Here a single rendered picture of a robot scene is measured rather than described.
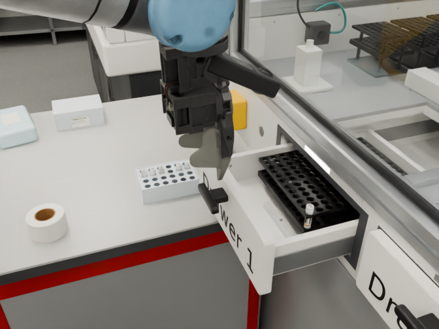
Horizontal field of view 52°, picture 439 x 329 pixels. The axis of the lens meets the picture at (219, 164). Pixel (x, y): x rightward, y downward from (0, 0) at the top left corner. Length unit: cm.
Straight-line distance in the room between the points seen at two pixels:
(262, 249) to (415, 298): 20
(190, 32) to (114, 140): 84
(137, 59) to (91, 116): 29
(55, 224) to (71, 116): 43
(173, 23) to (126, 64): 109
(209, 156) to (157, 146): 51
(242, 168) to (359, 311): 32
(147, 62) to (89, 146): 40
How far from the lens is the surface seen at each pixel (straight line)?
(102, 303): 99
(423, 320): 59
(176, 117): 58
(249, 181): 87
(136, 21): 37
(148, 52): 144
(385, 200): 64
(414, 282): 61
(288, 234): 75
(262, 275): 65
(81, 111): 124
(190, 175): 96
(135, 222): 91
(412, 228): 61
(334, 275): 82
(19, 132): 122
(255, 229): 63
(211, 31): 38
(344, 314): 83
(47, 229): 89
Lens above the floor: 135
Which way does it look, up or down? 34 degrees down
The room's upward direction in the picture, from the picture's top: straight up
